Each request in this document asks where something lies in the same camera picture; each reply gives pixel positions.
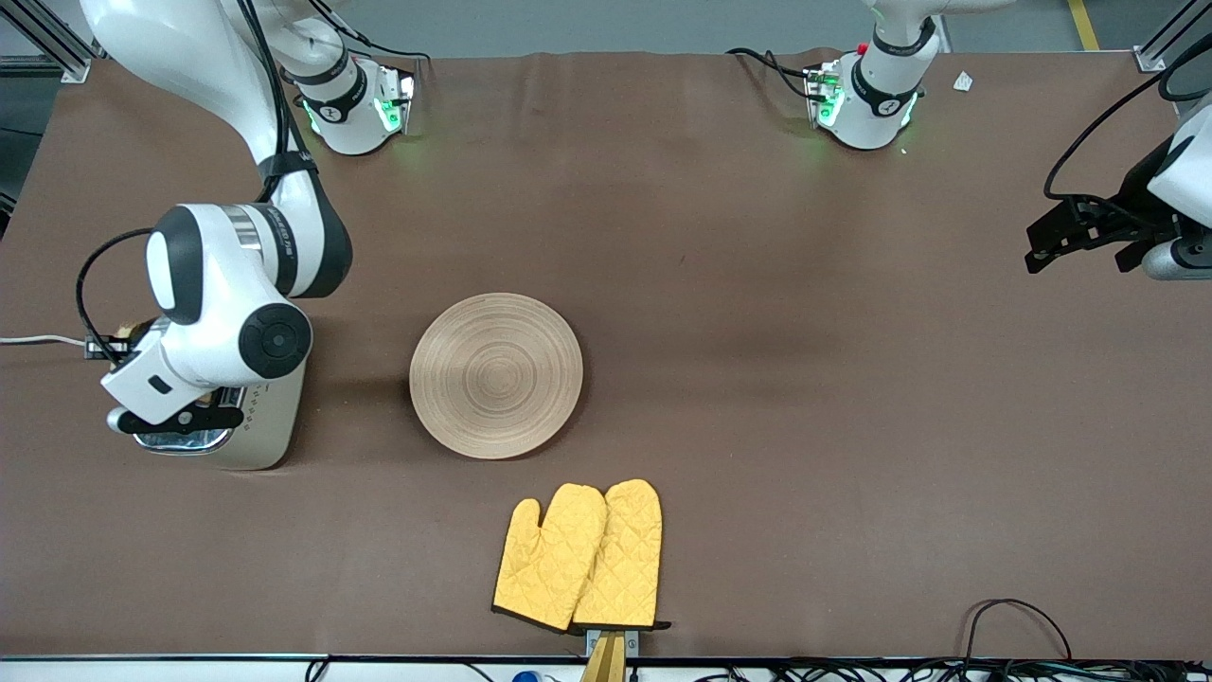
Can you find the small blue object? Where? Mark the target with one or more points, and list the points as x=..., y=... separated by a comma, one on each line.
x=526, y=676

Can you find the yellow quilted oven mitt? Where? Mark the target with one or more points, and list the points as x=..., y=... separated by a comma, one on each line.
x=625, y=559
x=544, y=559

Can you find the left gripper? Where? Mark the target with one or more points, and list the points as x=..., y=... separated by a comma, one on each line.
x=1133, y=210

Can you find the beige chrome two-slot toaster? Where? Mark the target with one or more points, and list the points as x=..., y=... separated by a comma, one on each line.
x=275, y=426

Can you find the small white paper scrap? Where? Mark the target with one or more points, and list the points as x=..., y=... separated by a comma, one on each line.
x=963, y=81

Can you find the aluminium frame post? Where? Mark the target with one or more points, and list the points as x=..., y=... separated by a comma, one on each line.
x=47, y=43
x=1160, y=43

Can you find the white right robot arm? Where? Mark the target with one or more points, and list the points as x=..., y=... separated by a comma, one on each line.
x=218, y=275

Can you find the small metal bracket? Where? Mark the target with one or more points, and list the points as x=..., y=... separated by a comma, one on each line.
x=632, y=642

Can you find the round wooden plate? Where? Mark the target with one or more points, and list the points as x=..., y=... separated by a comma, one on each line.
x=497, y=376

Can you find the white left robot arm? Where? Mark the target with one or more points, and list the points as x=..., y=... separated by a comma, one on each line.
x=876, y=104

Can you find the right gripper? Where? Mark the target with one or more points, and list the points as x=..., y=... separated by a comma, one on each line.
x=141, y=329

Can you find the brown table cover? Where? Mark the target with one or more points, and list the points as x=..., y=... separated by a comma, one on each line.
x=720, y=237

